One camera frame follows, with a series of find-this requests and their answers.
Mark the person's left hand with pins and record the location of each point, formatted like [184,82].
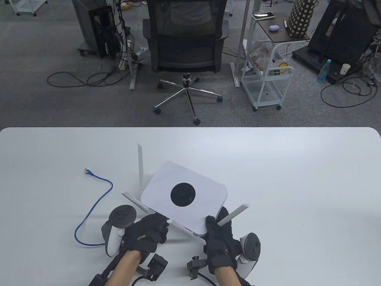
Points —
[148,232]

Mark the person's right hand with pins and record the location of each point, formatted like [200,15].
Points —
[221,241]

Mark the white router with black disc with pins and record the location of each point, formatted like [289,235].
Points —
[166,184]

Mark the person's right forearm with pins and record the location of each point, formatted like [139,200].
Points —
[226,277]

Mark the person's left forearm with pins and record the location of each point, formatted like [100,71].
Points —
[125,268]

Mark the black and white right controller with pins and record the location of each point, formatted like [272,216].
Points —
[252,247]

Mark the black and white controller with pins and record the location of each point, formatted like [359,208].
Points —
[252,247]
[122,216]

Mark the black and white left controller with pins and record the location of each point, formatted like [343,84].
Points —
[122,216]

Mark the white desk leg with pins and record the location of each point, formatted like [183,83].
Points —
[132,76]
[242,35]

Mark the white power strip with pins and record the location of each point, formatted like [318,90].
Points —
[140,54]

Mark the black mesh office chair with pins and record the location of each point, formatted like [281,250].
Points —
[184,56]

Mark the yellow tape roll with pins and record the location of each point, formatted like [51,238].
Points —
[282,66]

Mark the clear plastic bag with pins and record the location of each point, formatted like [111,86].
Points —
[262,56]

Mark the blue water bottle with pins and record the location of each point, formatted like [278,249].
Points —
[323,73]

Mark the white paper cup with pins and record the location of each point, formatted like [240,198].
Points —
[345,69]

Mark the brown top side table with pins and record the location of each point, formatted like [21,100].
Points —
[276,34]

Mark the grey computer tower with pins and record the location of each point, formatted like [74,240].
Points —
[86,23]

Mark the purple earbuds case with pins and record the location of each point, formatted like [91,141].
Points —
[274,28]

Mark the smartphone with pale case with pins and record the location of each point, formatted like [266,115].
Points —
[263,15]

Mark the black and white checkered bag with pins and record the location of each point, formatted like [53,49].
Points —
[300,18]

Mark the black equipment stand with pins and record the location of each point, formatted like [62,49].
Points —
[342,29]

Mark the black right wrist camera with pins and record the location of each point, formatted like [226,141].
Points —
[196,265]

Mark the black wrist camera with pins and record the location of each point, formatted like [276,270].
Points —
[196,265]
[156,266]

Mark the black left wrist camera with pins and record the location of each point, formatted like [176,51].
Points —
[156,266]

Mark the white trolley frame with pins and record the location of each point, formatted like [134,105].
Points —
[26,4]

